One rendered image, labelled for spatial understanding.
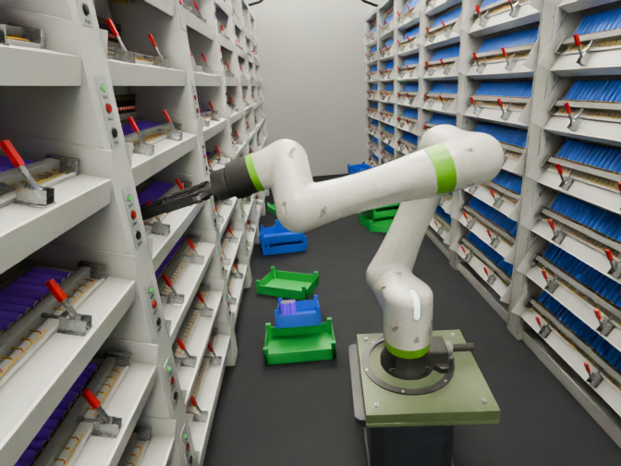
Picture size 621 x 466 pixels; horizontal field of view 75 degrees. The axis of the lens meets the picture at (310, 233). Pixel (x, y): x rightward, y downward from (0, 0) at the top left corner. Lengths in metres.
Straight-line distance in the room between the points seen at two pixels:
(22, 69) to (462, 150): 0.80
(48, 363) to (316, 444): 0.98
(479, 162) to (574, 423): 1.00
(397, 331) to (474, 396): 0.24
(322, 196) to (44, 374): 0.58
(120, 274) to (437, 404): 0.79
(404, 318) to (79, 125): 0.82
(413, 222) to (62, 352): 0.87
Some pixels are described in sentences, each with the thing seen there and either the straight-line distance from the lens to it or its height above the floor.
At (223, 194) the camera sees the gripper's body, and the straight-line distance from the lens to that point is 0.99.
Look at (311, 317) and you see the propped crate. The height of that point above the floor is 0.13.
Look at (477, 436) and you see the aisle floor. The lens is 1.53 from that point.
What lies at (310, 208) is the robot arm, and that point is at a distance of 0.89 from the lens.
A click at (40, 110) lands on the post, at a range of 0.84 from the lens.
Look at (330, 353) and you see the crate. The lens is 1.76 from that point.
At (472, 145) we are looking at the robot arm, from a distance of 0.99.
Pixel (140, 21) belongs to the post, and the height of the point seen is 1.30.
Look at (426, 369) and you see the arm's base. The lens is 1.19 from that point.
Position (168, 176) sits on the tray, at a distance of 1.52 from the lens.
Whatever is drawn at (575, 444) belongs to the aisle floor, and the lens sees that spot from 1.61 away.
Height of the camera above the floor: 1.08
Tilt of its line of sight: 20 degrees down
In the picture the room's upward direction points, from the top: 4 degrees counter-clockwise
